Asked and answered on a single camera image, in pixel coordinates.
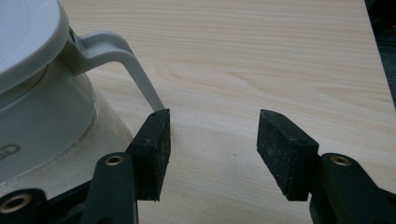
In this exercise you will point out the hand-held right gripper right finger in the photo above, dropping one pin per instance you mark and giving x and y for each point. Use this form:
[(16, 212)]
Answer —
[(286, 155)]

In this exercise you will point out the clear container with white lid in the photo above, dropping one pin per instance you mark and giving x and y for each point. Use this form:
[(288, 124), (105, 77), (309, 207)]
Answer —
[(46, 109)]

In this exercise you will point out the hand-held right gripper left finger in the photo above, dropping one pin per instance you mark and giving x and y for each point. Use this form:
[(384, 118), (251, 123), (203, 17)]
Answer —
[(149, 155)]

